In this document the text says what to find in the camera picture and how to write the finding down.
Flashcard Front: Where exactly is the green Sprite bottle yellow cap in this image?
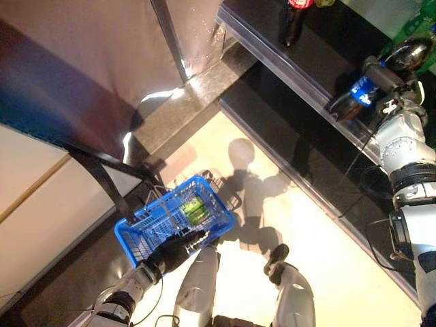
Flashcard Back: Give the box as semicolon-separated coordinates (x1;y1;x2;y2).
391;0;436;44
416;40;436;76

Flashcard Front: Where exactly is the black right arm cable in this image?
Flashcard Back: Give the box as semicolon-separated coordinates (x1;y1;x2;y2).
360;163;416;273

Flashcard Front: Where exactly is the perforated dark shelf upright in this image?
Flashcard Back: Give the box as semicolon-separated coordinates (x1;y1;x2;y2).
0;112;164;224

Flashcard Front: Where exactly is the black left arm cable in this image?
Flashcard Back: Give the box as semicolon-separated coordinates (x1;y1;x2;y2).
129;275;180;326

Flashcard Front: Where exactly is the green soda can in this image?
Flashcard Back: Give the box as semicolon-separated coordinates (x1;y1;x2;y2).
180;199;202;219
189;207;211;226

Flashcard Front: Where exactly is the blue plastic shopping basket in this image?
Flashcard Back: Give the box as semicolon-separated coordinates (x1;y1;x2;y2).
114;174;235;270

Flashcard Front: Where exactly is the Coca-Cola bottle red cap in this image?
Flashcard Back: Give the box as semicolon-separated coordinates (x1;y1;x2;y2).
278;0;314;48

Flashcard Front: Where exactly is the black metal post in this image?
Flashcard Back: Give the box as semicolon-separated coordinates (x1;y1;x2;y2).
149;0;191;82

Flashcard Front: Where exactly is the small Pepsi bottle blue cap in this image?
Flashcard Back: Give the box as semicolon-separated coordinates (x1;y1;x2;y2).
328;37;434;123

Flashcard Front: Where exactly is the black shelf board clear rail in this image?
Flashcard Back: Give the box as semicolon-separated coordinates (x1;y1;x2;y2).
217;64;362;219
335;153;425;307
216;0;436;164

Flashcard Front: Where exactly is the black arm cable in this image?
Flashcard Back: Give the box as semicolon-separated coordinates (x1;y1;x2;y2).
360;163;416;273
129;275;180;326

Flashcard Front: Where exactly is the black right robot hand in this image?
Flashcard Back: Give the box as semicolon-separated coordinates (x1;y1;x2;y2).
361;55;425;114

